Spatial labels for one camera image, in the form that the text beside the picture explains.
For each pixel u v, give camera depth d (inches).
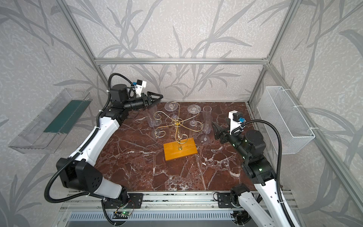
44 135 25.0
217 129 22.0
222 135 21.6
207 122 33.0
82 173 16.6
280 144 18.5
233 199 25.7
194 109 28.4
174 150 35.8
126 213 27.7
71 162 16.1
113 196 23.4
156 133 40.1
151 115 32.9
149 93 25.6
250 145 17.6
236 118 19.8
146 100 25.2
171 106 28.5
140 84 26.7
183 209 28.5
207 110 34.8
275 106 27.3
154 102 25.5
